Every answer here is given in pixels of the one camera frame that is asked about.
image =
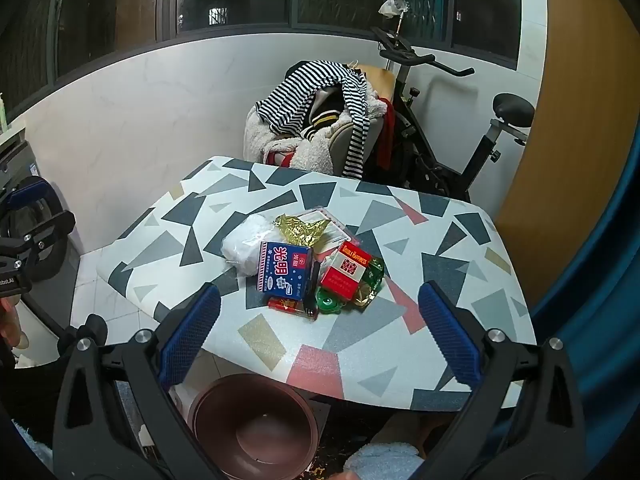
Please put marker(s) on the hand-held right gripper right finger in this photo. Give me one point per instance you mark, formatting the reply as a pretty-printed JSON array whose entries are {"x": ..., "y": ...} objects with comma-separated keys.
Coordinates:
[{"x": 450, "y": 335}]

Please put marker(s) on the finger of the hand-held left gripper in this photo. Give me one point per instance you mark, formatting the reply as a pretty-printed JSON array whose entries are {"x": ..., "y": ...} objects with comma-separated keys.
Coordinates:
[
  {"x": 47, "y": 230},
  {"x": 27, "y": 192}
]

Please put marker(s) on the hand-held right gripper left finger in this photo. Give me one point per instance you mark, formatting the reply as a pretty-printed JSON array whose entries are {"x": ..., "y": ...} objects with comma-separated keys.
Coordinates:
[{"x": 192, "y": 330}]

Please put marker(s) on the red snack bar wrapper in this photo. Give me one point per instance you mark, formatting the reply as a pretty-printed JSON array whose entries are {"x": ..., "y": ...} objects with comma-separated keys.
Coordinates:
[{"x": 285, "y": 304}]

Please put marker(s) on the green foil wrapper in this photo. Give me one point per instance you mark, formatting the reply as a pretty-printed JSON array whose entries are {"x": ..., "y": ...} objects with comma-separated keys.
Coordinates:
[{"x": 372, "y": 277}]

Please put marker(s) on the white plastic bag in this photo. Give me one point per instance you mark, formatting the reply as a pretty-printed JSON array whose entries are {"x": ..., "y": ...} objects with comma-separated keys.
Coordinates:
[{"x": 245, "y": 247}]

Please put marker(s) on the red cigarette box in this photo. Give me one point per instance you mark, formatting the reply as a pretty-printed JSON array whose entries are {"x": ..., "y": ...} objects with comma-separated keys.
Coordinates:
[{"x": 345, "y": 272}]

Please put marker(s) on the green plastic cap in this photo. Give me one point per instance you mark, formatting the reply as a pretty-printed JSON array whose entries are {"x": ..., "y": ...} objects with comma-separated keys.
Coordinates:
[{"x": 330, "y": 305}]

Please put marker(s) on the brown round bin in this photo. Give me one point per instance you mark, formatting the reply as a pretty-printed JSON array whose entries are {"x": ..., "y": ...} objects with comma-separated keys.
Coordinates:
[{"x": 250, "y": 440}]

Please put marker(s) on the black pen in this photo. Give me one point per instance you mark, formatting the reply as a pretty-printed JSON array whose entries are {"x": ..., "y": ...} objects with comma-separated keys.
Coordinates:
[{"x": 312, "y": 295}]

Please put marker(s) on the gold foil wrapper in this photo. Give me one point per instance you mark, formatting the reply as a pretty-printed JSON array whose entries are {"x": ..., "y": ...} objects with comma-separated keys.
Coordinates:
[{"x": 300, "y": 230}]

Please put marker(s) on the clear plastic packet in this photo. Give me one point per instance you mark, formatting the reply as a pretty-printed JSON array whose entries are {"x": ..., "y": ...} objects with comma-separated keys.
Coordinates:
[{"x": 337, "y": 232}]

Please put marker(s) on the person's left hand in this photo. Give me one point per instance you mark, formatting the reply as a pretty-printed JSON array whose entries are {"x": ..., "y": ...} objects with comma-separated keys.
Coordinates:
[{"x": 10, "y": 325}]

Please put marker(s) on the geometric patterned folding table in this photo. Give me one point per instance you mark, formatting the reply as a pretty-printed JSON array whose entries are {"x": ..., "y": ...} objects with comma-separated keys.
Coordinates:
[{"x": 350, "y": 345}]

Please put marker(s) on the light blue fleece clothing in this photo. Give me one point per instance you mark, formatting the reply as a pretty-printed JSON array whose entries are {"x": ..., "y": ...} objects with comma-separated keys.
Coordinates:
[{"x": 385, "y": 462}]

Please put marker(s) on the blue curtain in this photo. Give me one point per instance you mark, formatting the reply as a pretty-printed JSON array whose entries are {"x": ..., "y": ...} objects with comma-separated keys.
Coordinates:
[{"x": 600, "y": 335}]

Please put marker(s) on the black exercise bike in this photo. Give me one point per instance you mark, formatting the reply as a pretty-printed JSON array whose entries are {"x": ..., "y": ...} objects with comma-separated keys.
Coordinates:
[{"x": 480, "y": 160}]

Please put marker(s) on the red garment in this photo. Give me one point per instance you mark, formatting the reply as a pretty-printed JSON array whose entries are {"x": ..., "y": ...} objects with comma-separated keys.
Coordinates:
[{"x": 385, "y": 135}]

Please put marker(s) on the dark framed window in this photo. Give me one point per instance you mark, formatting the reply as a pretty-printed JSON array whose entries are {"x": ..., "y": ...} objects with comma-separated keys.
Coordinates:
[{"x": 125, "y": 5}]

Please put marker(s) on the black white striped shirt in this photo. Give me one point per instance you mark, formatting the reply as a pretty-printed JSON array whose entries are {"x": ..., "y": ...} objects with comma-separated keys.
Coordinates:
[{"x": 295, "y": 95}]

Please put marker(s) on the black garment yellow stripe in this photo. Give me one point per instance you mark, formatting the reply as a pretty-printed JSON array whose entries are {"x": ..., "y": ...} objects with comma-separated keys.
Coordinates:
[{"x": 325, "y": 110}]

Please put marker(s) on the wooden door panel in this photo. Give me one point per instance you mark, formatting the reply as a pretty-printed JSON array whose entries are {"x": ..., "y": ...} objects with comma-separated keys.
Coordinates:
[{"x": 575, "y": 110}]

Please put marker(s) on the beige wooden chair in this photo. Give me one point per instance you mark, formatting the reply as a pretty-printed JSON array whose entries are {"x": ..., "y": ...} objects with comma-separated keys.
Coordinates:
[{"x": 380, "y": 80}]

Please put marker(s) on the white bag on post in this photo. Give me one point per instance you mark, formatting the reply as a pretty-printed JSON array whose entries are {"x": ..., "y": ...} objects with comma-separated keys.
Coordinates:
[{"x": 395, "y": 6}]

